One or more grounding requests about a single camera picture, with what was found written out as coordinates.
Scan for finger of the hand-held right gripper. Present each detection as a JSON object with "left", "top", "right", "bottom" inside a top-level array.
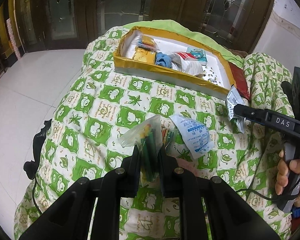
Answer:
[{"left": 233, "top": 103, "right": 269, "bottom": 124}]

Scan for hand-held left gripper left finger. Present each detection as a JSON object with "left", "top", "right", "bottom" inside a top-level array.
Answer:
[{"left": 18, "top": 145, "right": 141, "bottom": 240}]

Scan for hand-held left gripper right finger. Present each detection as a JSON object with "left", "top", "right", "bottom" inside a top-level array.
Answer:
[{"left": 159, "top": 145, "right": 278, "bottom": 240}]

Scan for white packet black text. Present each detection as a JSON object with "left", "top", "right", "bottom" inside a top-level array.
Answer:
[{"left": 225, "top": 85, "right": 247, "bottom": 133}]

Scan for clear bag of green sticks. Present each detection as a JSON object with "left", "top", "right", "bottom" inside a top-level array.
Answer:
[{"left": 117, "top": 115, "right": 163, "bottom": 188}]

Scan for yellow cardboard box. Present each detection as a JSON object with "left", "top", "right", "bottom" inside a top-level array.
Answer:
[{"left": 113, "top": 26, "right": 237, "bottom": 90}]

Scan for blue cloth bundle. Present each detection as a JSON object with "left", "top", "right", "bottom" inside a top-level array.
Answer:
[{"left": 155, "top": 52, "right": 175, "bottom": 68}]

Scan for person's right hand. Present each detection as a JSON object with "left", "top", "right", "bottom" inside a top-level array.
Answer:
[{"left": 276, "top": 150, "right": 300, "bottom": 207}]

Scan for clear bag of colored sticks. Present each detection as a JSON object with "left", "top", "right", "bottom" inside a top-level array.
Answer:
[{"left": 161, "top": 127, "right": 177, "bottom": 153}]

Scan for red foil packet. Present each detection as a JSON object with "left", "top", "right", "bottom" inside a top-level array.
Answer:
[{"left": 227, "top": 61, "right": 251, "bottom": 100}]

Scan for white packet blue print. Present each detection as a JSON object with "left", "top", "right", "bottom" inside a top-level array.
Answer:
[{"left": 169, "top": 114, "right": 214, "bottom": 159}]

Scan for lemon print tissue pack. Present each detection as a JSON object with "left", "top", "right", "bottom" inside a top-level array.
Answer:
[{"left": 203, "top": 66, "right": 225, "bottom": 87}]

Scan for brown cushion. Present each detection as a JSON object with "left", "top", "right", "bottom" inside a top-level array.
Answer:
[{"left": 224, "top": 47, "right": 248, "bottom": 58}]

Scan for white plastic bag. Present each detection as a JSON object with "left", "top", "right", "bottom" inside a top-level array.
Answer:
[{"left": 177, "top": 59, "right": 206, "bottom": 77}]

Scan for green white printed blanket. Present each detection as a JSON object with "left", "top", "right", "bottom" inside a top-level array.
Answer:
[{"left": 13, "top": 25, "right": 300, "bottom": 240}]

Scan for teal tissue pack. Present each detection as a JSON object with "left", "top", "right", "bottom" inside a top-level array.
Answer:
[{"left": 187, "top": 47, "right": 207, "bottom": 62}]

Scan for white red packet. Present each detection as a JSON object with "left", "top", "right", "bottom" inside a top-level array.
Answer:
[{"left": 173, "top": 51, "right": 188, "bottom": 61}]

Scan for orange yellow packet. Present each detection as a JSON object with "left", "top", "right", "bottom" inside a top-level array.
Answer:
[{"left": 139, "top": 36, "right": 156, "bottom": 48}]

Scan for wooden glass-door cabinet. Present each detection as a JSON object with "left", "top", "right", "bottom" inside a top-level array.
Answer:
[{"left": 15, "top": 0, "right": 278, "bottom": 53}]

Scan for stack of white boxes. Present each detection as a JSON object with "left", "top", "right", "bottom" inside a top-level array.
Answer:
[{"left": 5, "top": 17, "right": 22, "bottom": 58}]

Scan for black cable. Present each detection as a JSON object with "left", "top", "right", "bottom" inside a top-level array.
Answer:
[{"left": 236, "top": 127, "right": 300, "bottom": 203}]

